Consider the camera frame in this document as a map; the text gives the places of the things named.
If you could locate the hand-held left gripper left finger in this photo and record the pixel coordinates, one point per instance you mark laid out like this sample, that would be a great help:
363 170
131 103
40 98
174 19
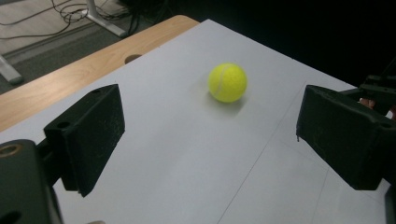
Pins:
90 137

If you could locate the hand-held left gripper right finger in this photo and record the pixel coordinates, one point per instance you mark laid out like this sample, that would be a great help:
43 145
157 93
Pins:
342 137

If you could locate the yellow tennis ball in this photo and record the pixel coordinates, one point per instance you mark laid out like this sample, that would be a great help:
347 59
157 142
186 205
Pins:
227 82

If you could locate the white metal stand leg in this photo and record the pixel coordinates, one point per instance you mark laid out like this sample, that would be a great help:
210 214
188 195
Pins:
9 73
104 20

